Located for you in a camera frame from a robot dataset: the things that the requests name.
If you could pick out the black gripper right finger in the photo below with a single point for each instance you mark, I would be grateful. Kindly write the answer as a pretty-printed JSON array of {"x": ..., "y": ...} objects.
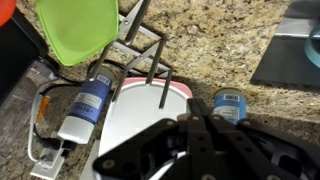
[{"x": 260, "y": 150}]

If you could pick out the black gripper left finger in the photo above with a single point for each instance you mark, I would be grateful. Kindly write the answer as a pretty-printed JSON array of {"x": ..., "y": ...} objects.
[{"x": 160, "y": 146}]

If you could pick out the soap bottle with blue label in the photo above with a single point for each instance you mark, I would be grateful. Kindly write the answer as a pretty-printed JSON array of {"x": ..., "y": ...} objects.
[{"x": 230, "y": 105}]

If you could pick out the bottle with dark blue label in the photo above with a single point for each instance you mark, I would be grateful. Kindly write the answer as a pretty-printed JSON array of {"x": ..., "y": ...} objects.
[{"x": 86, "y": 106}]

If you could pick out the steel dish rack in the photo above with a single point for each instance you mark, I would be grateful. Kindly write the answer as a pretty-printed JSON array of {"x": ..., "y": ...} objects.
[{"x": 140, "y": 60}]

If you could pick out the stainless steel sink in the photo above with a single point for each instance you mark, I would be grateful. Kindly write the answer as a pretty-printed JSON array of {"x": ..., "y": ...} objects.
[{"x": 290, "y": 60}]

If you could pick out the white cutting board pink rim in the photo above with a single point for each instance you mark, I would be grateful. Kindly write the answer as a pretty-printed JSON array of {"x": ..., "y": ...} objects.
[{"x": 140, "y": 110}]

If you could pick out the teal watering can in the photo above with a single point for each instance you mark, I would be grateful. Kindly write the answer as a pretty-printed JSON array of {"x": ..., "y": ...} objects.
[{"x": 313, "y": 46}]

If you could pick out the orange clear packet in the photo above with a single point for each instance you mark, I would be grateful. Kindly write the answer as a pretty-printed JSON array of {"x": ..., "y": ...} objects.
[{"x": 42, "y": 108}]

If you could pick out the green plastic plate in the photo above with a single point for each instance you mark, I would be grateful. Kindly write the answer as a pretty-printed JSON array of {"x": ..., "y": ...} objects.
[{"x": 76, "y": 30}]

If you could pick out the black countertop appliance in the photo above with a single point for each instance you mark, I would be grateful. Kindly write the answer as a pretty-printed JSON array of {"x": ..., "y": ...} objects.
[{"x": 16, "y": 53}]

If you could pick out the red plastic lid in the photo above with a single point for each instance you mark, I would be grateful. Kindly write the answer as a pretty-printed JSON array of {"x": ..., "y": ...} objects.
[{"x": 5, "y": 10}]

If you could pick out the white wall charger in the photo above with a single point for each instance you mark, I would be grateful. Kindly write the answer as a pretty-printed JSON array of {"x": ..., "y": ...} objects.
[{"x": 48, "y": 165}]

